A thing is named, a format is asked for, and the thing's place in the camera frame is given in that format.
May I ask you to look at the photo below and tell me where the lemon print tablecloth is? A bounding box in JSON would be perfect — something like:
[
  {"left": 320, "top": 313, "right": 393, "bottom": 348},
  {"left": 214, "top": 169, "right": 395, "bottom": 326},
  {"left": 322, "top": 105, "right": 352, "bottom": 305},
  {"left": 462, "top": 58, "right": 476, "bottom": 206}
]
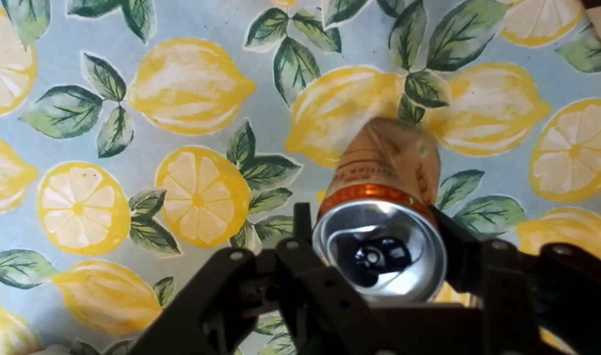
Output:
[{"left": 0, "top": 0, "right": 601, "bottom": 355}]

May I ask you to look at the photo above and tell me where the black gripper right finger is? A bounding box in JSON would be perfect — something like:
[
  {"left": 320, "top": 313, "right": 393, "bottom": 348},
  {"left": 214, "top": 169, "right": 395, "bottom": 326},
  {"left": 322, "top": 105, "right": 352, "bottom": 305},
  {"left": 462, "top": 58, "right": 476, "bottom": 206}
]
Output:
[{"left": 436, "top": 208, "right": 545, "bottom": 355}]

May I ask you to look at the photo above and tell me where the brown spice bottle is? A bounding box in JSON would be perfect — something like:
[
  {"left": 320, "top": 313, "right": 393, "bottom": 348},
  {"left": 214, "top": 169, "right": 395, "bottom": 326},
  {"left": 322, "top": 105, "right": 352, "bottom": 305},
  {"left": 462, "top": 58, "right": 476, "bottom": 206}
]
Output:
[{"left": 310, "top": 117, "right": 452, "bottom": 307}]

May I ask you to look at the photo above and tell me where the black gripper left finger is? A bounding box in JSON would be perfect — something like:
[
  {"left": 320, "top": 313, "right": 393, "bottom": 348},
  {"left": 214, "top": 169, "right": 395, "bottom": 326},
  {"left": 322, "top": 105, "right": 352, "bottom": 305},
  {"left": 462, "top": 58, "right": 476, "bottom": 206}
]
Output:
[{"left": 127, "top": 204, "right": 328, "bottom": 355}]

